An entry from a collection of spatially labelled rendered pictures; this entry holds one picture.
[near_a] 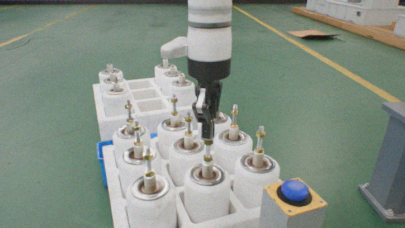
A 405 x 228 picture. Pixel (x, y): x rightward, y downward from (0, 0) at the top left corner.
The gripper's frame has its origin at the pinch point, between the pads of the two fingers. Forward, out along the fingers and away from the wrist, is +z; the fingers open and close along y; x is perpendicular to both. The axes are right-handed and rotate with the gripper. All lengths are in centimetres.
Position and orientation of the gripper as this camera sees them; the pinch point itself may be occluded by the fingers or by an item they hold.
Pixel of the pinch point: (207, 128)
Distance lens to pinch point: 57.3
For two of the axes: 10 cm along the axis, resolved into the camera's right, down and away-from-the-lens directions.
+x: -9.6, -1.2, 2.7
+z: 0.0, 9.1, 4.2
